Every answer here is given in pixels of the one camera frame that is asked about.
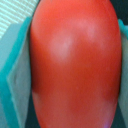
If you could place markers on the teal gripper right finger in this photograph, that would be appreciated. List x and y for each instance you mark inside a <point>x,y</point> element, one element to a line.
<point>121,118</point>

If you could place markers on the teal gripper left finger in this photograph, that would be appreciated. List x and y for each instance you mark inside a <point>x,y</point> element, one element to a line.
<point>15,78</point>

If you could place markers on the red sausage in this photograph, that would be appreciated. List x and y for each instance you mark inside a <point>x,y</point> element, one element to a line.
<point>75,51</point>

